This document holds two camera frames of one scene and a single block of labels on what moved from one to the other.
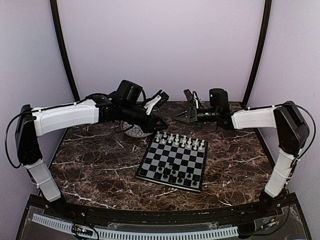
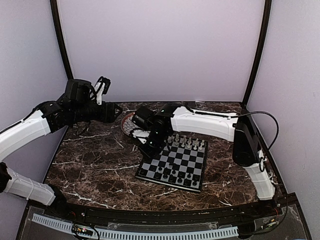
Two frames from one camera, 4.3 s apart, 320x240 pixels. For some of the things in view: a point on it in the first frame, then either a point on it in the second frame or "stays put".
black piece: x=157 y=176 stays put
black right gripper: x=190 y=119 → x=149 y=153
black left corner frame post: x=53 y=3 stays put
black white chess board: x=175 y=161 stays put
